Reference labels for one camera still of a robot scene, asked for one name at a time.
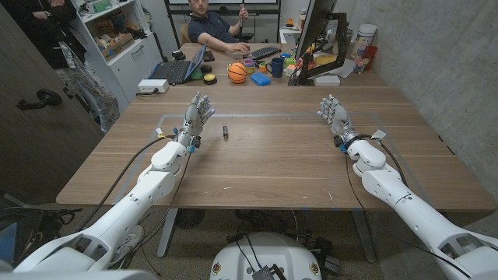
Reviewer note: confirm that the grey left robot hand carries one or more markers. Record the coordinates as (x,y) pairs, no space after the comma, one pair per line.
(193,116)

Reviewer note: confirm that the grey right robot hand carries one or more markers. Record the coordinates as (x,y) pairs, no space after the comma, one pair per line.
(337,115)

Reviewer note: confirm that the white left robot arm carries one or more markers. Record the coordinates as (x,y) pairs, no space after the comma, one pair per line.
(128,206)

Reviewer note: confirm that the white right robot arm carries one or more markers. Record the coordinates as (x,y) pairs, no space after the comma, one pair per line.
(408,206)

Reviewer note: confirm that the open black laptop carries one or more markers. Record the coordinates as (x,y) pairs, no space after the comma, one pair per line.
(179,68)

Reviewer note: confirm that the red plastic cup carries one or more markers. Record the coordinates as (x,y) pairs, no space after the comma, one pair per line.
(369,54)

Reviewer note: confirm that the small orange cup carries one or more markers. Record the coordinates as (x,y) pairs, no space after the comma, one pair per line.
(263,67)

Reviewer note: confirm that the white flat box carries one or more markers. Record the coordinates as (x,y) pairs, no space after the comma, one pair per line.
(327,80)

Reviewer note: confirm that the yellow black round button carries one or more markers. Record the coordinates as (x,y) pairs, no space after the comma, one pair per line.
(210,78)

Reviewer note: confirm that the green dome object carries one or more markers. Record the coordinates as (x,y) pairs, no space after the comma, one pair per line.
(197,74)

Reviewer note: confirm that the white power strip box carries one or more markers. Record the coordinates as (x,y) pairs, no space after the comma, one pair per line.
(153,85)

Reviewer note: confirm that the orange basketball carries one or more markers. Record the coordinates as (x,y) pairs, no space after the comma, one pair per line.
(237,72)

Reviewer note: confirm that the blue rectangular block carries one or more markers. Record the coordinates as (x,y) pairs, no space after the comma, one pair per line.
(260,79)

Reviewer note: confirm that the dark blue mug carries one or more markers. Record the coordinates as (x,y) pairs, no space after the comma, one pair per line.
(277,67)

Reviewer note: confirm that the white cylindrical canister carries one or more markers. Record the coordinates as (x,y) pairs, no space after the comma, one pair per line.
(364,39)

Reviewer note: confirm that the black computer monitor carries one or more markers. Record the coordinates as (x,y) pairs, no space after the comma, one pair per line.
(317,27)

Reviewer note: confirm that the seated man in dark polo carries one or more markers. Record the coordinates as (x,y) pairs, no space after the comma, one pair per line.
(216,29)

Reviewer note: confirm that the black keyboard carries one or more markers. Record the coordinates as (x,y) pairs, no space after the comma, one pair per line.
(262,52)

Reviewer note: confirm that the white shelf cabinet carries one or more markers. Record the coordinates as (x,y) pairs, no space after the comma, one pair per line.
(120,46)

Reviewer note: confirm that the cardboard box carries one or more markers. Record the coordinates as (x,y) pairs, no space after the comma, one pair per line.
(115,46)

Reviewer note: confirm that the grey sneaker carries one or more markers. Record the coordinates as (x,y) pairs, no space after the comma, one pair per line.
(127,243)

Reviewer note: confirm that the white robot torso base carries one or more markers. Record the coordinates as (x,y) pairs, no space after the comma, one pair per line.
(266,258)

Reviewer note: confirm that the standing person in black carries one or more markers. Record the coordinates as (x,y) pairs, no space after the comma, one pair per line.
(50,35)

